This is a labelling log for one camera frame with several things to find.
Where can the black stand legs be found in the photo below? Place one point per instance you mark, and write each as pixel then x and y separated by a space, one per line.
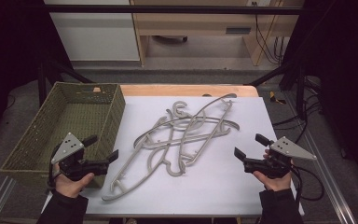
pixel 300 90
pixel 42 81

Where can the yellow and black tool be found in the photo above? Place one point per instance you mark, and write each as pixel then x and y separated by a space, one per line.
pixel 273 98

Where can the white table mat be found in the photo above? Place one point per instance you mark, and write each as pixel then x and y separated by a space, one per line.
pixel 223 186

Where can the person's right hand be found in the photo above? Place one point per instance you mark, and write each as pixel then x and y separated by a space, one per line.
pixel 275 185

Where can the black horizontal frame bar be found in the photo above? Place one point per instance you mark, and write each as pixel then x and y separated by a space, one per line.
pixel 167 9

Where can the person's left hand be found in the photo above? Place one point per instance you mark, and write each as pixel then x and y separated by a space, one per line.
pixel 71 188

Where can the white cabinet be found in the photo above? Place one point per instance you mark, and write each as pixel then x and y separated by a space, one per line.
pixel 96 37

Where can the black curtain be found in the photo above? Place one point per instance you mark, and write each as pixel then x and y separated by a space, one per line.
pixel 6 46
pixel 348 62

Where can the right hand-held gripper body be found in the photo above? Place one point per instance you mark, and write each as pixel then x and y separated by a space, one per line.
pixel 287 149

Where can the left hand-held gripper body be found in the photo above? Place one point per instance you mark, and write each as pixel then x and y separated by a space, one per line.
pixel 66 147

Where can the light wooden desk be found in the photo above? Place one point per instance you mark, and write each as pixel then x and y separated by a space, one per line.
pixel 199 23

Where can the olive green woven basket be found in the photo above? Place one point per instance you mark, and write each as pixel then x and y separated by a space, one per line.
pixel 74 118

